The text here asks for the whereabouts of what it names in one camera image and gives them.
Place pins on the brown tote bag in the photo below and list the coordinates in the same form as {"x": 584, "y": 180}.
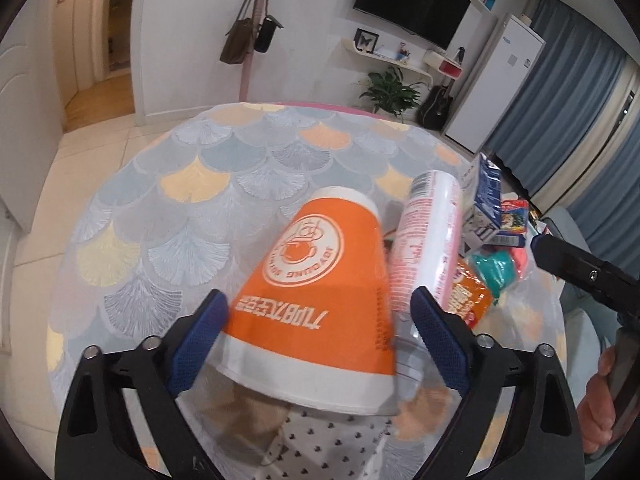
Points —
{"x": 237, "y": 42}

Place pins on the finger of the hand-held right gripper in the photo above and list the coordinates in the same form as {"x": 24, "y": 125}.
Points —
{"x": 575, "y": 265}

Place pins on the black wall television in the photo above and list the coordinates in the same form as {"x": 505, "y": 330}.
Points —
{"x": 410, "y": 0}

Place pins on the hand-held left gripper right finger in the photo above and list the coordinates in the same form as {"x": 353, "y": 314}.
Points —
{"x": 440, "y": 340}

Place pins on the fan-patterned tablecloth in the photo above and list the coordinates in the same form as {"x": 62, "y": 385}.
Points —
{"x": 200, "y": 200}

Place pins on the teal wrapper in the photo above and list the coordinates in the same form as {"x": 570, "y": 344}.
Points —
{"x": 495, "y": 270}

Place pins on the blue curtain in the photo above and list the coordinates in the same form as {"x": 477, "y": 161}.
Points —
{"x": 575, "y": 110}

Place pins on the green potted plant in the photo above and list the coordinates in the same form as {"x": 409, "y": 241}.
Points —
{"x": 390, "y": 92}

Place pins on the framed butterfly picture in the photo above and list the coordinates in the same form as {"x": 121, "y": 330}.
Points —
{"x": 366, "y": 41}

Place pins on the red and blue snack packet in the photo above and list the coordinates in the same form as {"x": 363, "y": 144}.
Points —
{"x": 510, "y": 222}

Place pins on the pink wrapper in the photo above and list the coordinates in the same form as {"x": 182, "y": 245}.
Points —
{"x": 521, "y": 262}

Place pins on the pink and white can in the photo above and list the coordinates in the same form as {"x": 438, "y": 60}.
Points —
{"x": 430, "y": 230}

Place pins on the black shoulder bag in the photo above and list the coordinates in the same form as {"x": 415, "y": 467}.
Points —
{"x": 265, "y": 35}

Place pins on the small colourful figurine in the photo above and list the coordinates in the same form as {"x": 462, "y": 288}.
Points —
{"x": 404, "y": 51}

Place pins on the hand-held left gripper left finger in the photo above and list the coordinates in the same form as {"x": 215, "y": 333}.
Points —
{"x": 200, "y": 340}

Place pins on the pink coat rack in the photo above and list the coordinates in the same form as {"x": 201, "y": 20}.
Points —
{"x": 247, "y": 75}

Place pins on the orange paper cup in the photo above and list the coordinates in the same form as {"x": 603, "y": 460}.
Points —
{"x": 320, "y": 280}

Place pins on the black acoustic guitar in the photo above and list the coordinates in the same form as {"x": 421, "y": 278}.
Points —
{"x": 436, "y": 107}

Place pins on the person's right hand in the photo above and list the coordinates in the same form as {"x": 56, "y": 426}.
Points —
{"x": 595, "y": 400}

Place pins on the orange snack packet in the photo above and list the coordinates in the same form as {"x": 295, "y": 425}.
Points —
{"x": 467, "y": 295}

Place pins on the blue and white milk carton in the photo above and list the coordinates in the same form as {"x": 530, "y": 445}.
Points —
{"x": 485, "y": 195}

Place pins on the white door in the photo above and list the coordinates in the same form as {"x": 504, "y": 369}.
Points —
{"x": 25, "y": 135}

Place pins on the white standing air conditioner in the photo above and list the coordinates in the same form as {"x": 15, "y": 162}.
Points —
{"x": 495, "y": 80}

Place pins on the white curved wall shelf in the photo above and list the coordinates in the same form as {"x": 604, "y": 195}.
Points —
{"x": 380, "y": 62}

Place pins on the red and white shelf box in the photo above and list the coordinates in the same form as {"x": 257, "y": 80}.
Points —
{"x": 442, "y": 65}

